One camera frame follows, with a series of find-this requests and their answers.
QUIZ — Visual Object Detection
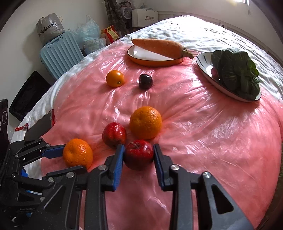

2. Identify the mandarin orange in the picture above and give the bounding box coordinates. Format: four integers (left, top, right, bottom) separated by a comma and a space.
62, 139, 93, 170

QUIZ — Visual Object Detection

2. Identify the dark red apple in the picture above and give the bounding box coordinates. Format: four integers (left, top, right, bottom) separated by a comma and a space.
123, 139, 154, 171

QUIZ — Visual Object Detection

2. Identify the shiny red apple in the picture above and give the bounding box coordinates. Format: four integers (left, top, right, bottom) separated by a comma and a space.
102, 122, 127, 149

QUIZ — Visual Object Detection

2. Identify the large orange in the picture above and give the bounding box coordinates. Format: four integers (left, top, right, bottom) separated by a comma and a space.
129, 106, 162, 139

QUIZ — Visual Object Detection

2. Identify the small smooth orange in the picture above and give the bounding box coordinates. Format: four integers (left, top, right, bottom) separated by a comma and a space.
106, 70, 125, 88

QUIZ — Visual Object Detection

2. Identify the dark purple plum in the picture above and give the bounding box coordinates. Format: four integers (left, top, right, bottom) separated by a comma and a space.
139, 74, 153, 90

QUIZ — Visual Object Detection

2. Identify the black smartphone red case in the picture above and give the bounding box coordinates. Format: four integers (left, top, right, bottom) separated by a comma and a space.
24, 109, 55, 142

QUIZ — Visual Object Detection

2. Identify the red zipper pull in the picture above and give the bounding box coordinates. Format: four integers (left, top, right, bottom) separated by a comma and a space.
15, 123, 29, 132

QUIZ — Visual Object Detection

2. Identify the black flat panel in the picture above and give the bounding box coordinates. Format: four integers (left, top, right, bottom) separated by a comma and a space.
9, 70, 51, 121

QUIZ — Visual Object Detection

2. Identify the pink plastic sheet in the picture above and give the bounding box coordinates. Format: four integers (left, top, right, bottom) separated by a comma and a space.
43, 43, 282, 227

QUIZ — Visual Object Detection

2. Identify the light blue suitcase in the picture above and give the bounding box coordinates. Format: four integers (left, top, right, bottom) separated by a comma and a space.
39, 32, 83, 80

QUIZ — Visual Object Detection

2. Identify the white plastic bag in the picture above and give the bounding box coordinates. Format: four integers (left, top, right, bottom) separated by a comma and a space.
83, 38, 106, 55

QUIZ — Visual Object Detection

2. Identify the grey stuffed bag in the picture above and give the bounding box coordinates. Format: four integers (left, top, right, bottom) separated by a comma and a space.
36, 13, 65, 46

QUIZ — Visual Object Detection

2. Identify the blue plastic bag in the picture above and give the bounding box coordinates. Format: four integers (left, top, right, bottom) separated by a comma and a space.
68, 14, 101, 50

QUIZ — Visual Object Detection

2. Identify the orange rimmed white plate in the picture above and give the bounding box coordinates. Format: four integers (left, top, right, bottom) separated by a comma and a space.
127, 45, 184, 68

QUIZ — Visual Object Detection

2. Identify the red yellow snack bag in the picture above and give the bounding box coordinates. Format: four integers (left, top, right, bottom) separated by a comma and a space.
101, 25, 120, 45

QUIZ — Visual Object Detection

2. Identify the pink radish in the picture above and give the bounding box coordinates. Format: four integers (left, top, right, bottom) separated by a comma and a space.
211, 67, 219, 80

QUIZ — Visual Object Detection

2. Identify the green leafy vegetable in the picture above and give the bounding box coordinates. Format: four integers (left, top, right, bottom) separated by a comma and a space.
211, 49, 260, 101

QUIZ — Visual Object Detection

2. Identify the black striped white plate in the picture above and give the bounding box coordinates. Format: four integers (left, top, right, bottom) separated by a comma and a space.
196, 52, 261, 103

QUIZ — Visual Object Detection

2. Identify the carrot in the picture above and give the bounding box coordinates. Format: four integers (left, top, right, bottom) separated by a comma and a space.
131, 38, 194, 59

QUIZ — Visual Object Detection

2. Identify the plaid hanging cloth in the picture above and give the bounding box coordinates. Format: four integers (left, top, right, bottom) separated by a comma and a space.
104, 0, 127, 37

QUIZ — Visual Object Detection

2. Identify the small grey fan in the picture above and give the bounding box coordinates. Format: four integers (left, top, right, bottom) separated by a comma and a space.
120, 6, 132, 20

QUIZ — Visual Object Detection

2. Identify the white cardboard box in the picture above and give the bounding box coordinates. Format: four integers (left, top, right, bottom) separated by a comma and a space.
131, 9, 158, 27

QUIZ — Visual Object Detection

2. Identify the white duvet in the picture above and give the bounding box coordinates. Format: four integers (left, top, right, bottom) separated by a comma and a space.
10, 14, 283, 180

